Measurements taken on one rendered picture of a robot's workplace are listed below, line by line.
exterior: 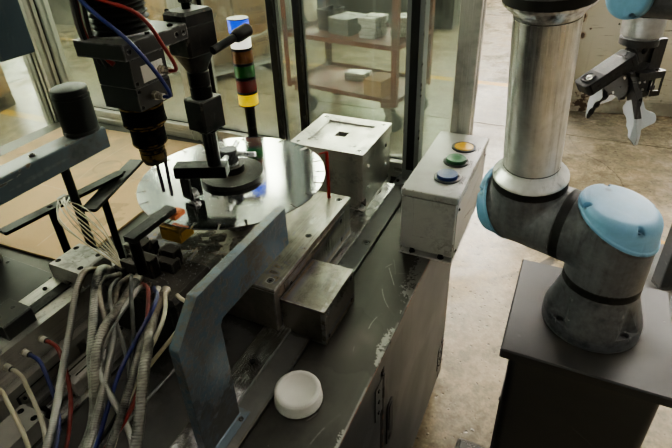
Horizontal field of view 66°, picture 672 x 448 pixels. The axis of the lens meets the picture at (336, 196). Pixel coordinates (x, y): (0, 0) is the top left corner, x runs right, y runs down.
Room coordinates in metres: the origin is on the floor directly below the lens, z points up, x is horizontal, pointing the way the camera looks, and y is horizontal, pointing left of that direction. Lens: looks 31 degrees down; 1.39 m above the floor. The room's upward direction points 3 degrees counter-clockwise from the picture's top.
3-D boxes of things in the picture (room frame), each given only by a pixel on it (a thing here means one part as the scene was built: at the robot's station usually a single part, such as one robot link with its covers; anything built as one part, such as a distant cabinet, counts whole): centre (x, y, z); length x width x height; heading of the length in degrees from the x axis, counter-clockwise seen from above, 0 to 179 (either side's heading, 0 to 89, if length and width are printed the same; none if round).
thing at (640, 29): (1.01, -0.61, 1.13); 0.08 x 0.08 x 0.05
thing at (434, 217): (0.93, -0.23, 0.82); 0.28 x 0.11 x 0.15; 154
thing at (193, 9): (0.73, 0.19, 1.17); 0.06 x 0.05 x 0.20; 145
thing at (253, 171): (0.81, 0.18, 0.96); 0.11 x 0.11 x 0.03
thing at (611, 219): (0.63, -0.41, 0.91); 0.13 x 0.12 x 0.14; 45
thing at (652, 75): (1.01, -0.62, 1.05); 0.09 x 0.08 x 0.12; 103
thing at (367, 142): (1.08, -0.02, 0.82); 0.18 x 0.18 x 0.15; 64
